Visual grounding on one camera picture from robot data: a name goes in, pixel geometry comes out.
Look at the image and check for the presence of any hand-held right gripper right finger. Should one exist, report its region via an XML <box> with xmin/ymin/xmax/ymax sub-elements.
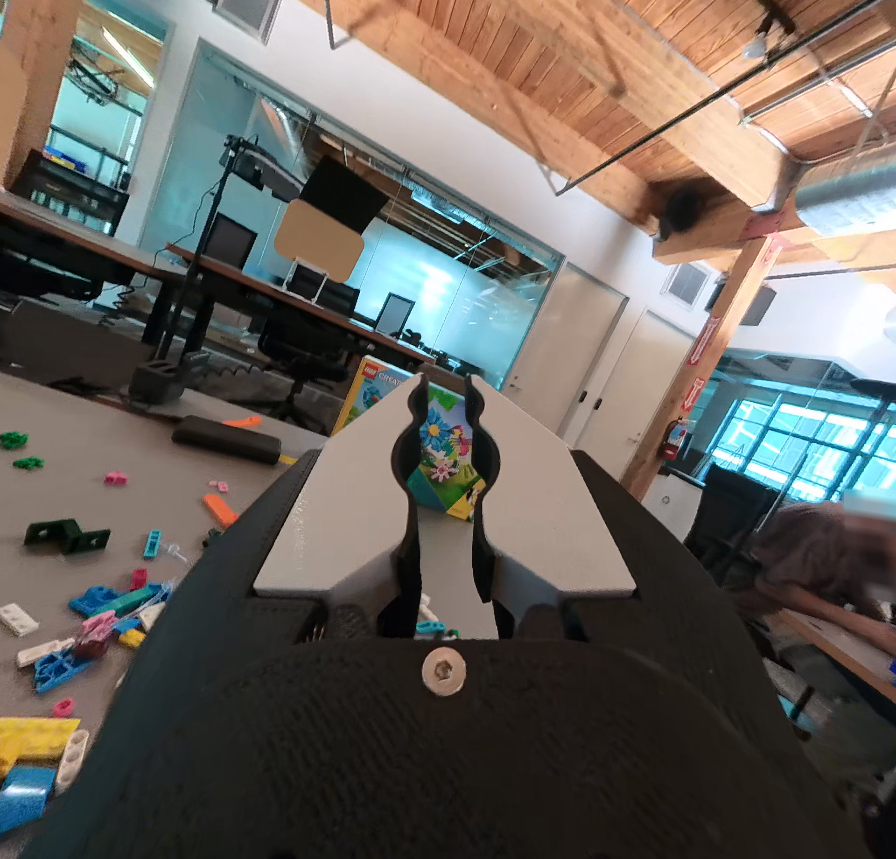
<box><xmin>464</xmin><ymin>373</ymin><xmax>638</xmax><ymax>607</ymax></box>

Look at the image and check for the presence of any black speaker box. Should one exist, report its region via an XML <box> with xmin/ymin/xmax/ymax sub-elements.
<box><xmin>706</xmin><ymin>281</ymin><xmax>777</xmax><ymax>328</ymax></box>

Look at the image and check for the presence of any black flag panel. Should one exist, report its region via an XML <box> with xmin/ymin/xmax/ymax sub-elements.
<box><xmin>300</xmin><ymin>154</ymin><xmax>391</xmax><ymax>236</ymax></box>

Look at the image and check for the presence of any wall vent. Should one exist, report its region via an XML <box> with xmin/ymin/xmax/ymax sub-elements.
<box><xmin>212</xmin><ymin>0</ymin><xmax>283</xmax><ymax>43</ymax></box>
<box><xmin>661</xmin><ymin>263</ymin><xmax>713</xmax><ymax>308</ymax></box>

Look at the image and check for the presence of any large grid window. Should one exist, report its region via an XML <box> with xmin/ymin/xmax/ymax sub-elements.
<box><xmin>707</xmin><ymin>383</ymin><xmax>896</xmax><ymax>503</ymax></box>

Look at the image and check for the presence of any black camera stand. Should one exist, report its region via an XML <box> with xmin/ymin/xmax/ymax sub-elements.
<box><xmin>155</xmin><ymin>133</ymin><xmax>303</xmax><ymax>384</ymax></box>

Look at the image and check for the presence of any white door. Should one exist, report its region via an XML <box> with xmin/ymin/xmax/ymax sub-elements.
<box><xmin>581</xmin><ymin>309</ymin><xmax>695</xmax><ymax>478</ymax></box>
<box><xmin>503</xmin><ymin>263</ymin><xmax>629</xmax><ymax>447</ymax></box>

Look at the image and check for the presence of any pile of assorted toy bricks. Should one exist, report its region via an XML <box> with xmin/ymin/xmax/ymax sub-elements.
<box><xmin>0</xmin><ymin>568</ymin><xmax>172</xmax><ymax>826</ymax></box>

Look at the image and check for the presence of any round black ceiling speaker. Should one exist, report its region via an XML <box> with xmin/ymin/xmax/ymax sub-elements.
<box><xmin>660</xmin><ymin>186</ymin><xmax>709</xmax><ymax>238</ymax></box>

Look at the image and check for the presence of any wooden board on clear stand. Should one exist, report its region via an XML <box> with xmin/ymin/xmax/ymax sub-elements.
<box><xmin>273</xmin><ymin>199</ymin><xmax>366</xmax><ymax>307</ymax></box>

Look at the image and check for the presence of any yellow toy box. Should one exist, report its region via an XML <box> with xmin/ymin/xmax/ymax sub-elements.
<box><xmin>331</xmin><ymin>355</ymin><xmax>489</xmax><ymax>522</ymax></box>

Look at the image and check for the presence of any black office chair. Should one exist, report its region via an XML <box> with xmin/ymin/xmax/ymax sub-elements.
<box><xmin>258</xmin><ymin>288</ymin><xmax>351</xmax><ymax>426</ymax></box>
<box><xmin>685</xmin><ymin>463</ymin><xmax>806</xmax><ymax>583</ymax></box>

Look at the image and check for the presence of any black monitor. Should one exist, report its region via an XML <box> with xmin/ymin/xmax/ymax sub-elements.
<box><xmin>205</xmin><ymin>213</ymin><xmax>258</xmax><ymax>270</ymax></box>
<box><xmin>376</xmin><ymin>293</ymin><xmax>416</xmax><ymax>336</ymax></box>

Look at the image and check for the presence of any wooden column with red signs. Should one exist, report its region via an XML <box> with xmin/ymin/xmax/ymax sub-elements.
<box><xmin>622</xmin><ymin>236</ymin><xmax>774</xmax><ymax>499</ymax></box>

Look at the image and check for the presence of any grey desk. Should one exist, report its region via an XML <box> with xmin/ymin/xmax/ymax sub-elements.
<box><xmin>0</xmin><ymin>371</ymin><xmax>499</xmax><ymax>842</ymax></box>

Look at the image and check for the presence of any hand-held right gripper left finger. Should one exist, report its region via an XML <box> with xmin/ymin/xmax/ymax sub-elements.
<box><xmin>252</xmin><ymin>373</ymin><xmax>431</xmax><ymax>608</ymax></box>

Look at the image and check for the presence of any short silver air duct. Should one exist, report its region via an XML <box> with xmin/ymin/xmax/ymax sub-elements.
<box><xmin>773</xmin><ymin>148</ymin><xmax>896</xmax><ymax>237</ymax></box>

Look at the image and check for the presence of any black storage cart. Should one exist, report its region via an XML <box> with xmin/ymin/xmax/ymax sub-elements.
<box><xmin>10</xmin><ymin>147</ymin><xmax>130</xmax><ymax>233</ymax></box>

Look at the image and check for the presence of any black floor lamp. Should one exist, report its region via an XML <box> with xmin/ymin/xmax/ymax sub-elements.
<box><xmin>849</xmin><ymin>377</ymin><xmax>896</xmax><ymax>412</ymax></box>

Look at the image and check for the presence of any black flat case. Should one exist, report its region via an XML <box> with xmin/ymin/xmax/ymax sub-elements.
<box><xmin>171</xmin><ymin>416</ymin><xmax>282</xmax><ymax>466</ymax></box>

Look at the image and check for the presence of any dark green bracket brick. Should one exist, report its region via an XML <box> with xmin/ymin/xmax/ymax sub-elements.
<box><xmin>24</xmin><ymin>518</ymin><xmax>112</xmax><ymax>557</ymax></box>

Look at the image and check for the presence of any long wooden desk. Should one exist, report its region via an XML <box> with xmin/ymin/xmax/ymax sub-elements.
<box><xmin>166</xmin><ymin>242</ymin><xmax>484</xmax><ymax>384</ymax></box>
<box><xmin>0</xmin><ymin>193</ymin><xmax>190</xmax><ymax>282</ymax></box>

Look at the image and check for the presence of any plain wooden column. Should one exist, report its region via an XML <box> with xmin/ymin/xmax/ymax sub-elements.
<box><xmin>0</xmin><ymin>0</ymin><xmax>92</xmax><ymax>188</ymax></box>

